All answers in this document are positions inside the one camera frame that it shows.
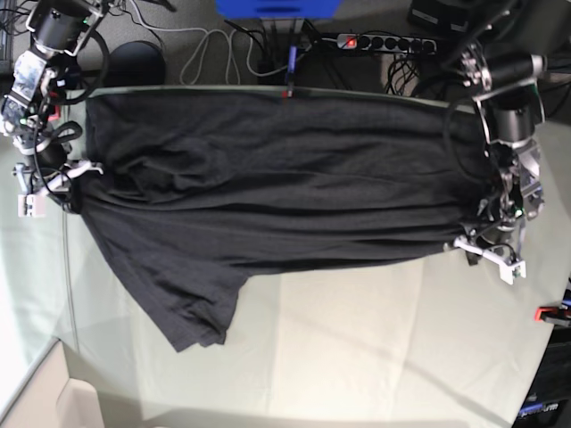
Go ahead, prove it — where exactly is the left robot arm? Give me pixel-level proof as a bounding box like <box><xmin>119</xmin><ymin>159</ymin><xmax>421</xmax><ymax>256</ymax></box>
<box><xmin>443</xmin><ymin>1</ymin><xmax>570</xmax><ymax>284</ymax></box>

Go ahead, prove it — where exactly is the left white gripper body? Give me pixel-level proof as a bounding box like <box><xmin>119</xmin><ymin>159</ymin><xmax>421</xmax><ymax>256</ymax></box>
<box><xmin>443</xmin><ymin>218</ymin><xmax>526</xmax><ymax>284</ymax></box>

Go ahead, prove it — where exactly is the black power strip red switch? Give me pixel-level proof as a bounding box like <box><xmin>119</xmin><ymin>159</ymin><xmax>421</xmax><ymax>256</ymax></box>
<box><xmin>336</xmin><ymin>33</ymin><xmax>438</xmax><ymax>56</ymax></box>

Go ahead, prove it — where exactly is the white cable on floor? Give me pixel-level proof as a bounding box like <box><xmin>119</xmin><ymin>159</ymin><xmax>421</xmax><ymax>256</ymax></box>
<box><xmin>128</xmin><ymin>0</ymin><xmax>286</xmax><ymax>86</ymax></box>

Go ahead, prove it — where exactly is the black t-shirt with colourful print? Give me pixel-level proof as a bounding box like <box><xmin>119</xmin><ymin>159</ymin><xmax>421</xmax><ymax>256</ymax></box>
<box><xmin>79</xmin><ymin>91</ymin><xmax>494</xmax><ymax>351</ymax></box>

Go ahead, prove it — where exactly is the grey-green table cloth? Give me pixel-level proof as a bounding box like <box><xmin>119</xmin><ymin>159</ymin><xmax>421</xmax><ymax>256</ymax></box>
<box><xmin>0</xmin><ymin>84</ymin><xmax>571</xmax><ymax>428</ymax></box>

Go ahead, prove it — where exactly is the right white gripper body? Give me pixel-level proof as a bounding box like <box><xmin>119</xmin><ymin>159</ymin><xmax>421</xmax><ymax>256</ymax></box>
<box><xmin>12</xmin><ymin>160</ymin><xmax>103</xmax><ymax>218</ymax></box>

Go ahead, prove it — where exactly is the blue box at top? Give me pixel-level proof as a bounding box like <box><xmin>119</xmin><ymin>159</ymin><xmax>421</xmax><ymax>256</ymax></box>
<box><xmin>216</xmin><ymin>0</ymin><xmax>341</xmax><ymax>19</ymax></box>

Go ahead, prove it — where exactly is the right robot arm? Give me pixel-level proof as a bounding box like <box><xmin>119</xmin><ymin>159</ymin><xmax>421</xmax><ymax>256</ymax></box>
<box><xmin>1</xmin><ymin>1</ymin><xmax>111</xmax><ymax>218</ymax></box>

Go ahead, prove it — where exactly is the right orange-black table clamp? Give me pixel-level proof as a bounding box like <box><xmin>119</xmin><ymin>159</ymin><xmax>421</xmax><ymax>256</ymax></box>
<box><xmin>534</xmin><ymin>307</ymin><xmax>570</xmax><ymax>328</ymax></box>

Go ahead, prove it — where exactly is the beige bin at corner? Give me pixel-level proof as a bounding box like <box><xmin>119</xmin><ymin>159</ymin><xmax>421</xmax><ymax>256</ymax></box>
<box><xmin>1</xmin><ymin>340</ymin><xmax>104</xmax><ymax>428</ymax></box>

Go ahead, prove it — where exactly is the black round stool seat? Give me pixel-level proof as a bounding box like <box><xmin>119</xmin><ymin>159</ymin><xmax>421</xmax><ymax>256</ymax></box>
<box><xmin>103</xmin><ymin>40</ymin><xmax>166</xmax><ymax>87</ymax></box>

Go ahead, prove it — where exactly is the left orange-black table clamp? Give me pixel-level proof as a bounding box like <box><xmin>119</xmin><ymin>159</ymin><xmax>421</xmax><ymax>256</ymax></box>
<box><xmin>48</xmin><ymin>105</ymin><xmax>61</xmax><ymax>122</ymax></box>

